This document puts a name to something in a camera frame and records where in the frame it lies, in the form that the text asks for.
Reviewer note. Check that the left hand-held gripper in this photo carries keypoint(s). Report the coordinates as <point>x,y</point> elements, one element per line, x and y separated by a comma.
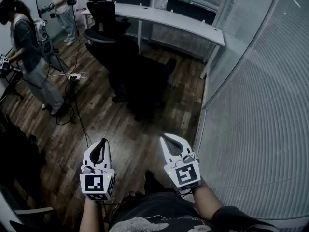
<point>96,184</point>

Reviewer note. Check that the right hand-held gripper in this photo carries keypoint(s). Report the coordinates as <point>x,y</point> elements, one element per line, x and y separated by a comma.
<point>186,175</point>

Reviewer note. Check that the person's left forearm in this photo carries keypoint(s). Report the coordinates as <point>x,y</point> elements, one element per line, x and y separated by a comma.
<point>90,216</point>

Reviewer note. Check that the person's right forearm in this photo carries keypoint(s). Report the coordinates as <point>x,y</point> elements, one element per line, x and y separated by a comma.
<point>205,202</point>

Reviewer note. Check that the black headrest office chair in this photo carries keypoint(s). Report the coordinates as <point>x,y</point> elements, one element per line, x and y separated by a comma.
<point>101,16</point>

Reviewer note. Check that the person's black shoe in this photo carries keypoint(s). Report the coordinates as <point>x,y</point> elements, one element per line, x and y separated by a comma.
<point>150,182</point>

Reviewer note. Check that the person's black printed shirt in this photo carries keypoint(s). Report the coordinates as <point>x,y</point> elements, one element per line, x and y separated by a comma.
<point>157,209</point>

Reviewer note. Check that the white power strip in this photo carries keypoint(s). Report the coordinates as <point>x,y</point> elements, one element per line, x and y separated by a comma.
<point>74,77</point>

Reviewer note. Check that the white desk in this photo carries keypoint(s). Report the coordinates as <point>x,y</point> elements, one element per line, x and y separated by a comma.
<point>169,20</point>

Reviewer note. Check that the whiteboard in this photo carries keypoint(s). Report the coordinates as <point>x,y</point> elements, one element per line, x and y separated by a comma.
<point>29,1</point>

